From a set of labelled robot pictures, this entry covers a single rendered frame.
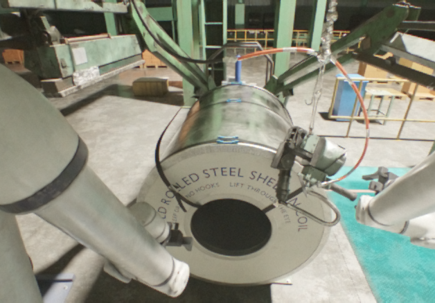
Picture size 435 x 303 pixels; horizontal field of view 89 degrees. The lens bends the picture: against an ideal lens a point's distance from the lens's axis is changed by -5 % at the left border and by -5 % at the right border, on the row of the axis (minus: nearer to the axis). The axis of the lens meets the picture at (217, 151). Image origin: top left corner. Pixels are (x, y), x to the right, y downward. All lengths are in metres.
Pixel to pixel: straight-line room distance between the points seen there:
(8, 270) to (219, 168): 0.96
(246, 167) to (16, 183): 1.05
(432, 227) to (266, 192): 0.74
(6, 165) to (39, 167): 0.03
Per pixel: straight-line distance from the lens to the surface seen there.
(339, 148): 1.10
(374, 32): 1.74
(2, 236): 0.46
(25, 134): 0.27
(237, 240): 1.79
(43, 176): 0.29
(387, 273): 2.67
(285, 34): 5.69
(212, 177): 1.26
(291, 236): 1.56
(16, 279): 0.51
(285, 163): 1.03
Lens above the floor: 1.89
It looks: 29 degrees down
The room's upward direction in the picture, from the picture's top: 1 degrees counter-clockwise
